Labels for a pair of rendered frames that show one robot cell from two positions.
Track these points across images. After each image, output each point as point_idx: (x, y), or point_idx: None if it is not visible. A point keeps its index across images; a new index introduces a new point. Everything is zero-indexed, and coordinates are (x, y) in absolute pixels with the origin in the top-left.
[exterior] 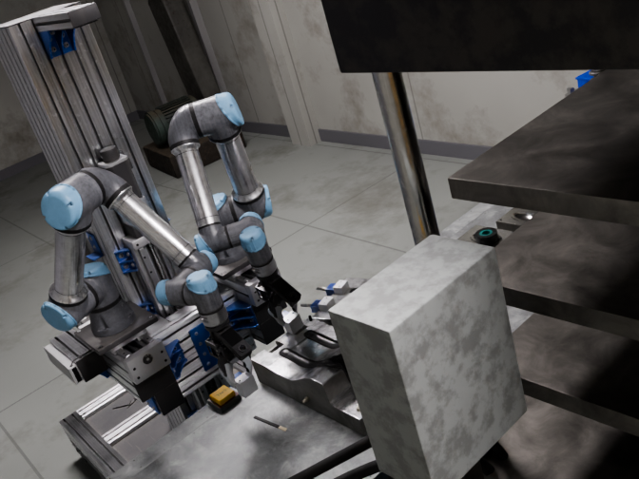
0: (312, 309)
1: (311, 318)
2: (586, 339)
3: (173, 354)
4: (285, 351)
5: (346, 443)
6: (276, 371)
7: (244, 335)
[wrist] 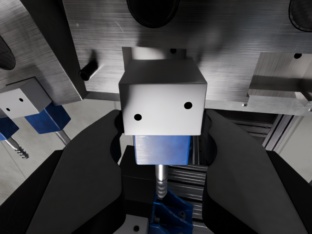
0: (64, 121)
1: (87, 65)
2: None
3: None
4: (306, 4)
5: None
6: None
7: (169, 184)
